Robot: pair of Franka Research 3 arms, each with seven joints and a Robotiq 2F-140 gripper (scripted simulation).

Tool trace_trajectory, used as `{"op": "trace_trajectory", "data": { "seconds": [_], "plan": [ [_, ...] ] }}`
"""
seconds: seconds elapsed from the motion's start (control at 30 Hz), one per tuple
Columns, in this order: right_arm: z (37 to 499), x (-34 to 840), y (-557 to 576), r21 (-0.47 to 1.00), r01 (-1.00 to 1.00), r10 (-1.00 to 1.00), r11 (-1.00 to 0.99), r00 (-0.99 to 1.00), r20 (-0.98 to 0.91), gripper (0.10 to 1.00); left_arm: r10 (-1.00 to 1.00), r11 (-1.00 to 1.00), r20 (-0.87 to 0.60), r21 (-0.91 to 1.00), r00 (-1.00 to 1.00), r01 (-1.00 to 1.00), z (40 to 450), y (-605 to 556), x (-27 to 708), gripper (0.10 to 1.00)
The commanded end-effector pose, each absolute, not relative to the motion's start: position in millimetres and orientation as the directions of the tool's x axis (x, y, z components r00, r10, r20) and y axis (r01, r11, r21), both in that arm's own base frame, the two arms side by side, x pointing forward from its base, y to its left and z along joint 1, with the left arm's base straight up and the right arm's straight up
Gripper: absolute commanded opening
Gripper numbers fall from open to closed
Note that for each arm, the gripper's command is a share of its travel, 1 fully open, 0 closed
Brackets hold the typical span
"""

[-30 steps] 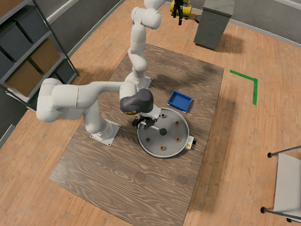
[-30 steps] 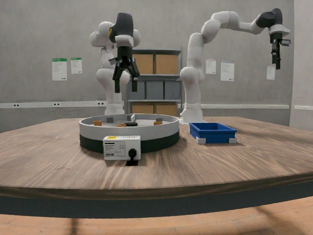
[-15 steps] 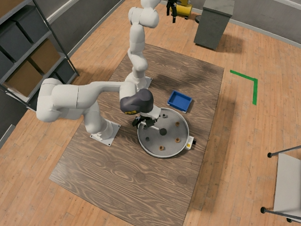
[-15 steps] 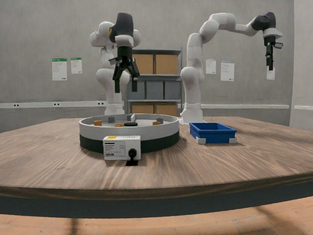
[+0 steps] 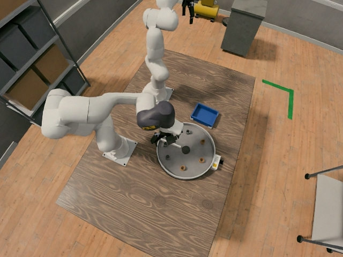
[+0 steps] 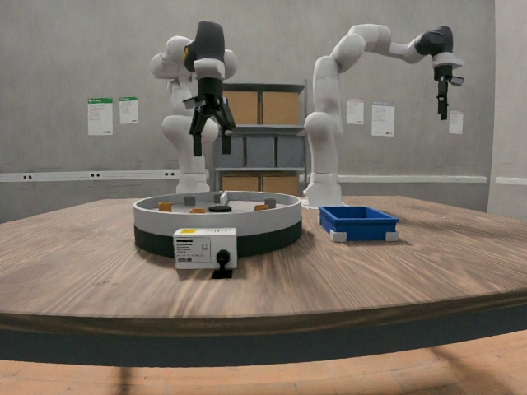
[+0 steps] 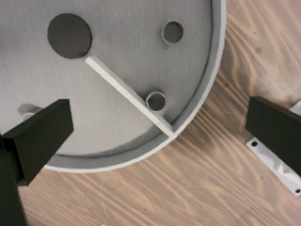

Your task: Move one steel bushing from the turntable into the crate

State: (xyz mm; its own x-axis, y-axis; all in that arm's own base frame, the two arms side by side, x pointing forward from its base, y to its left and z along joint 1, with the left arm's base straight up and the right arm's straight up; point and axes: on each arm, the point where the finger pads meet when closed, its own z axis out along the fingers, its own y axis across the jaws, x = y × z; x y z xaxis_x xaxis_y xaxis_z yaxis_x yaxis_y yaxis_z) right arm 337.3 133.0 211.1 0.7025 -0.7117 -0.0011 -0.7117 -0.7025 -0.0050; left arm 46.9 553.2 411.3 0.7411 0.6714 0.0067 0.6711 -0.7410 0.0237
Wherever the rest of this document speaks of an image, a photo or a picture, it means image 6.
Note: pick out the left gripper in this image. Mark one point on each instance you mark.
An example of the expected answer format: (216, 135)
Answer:
(439, 72)

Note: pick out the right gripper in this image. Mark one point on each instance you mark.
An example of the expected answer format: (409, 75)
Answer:
(212, 88)

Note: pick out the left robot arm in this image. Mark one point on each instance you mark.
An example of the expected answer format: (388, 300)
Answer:
(325, 127)

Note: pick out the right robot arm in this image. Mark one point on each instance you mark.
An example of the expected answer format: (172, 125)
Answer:
(208, 45)

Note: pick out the blue rectangular tray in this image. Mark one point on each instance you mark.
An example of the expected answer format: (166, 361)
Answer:
(357, 229)

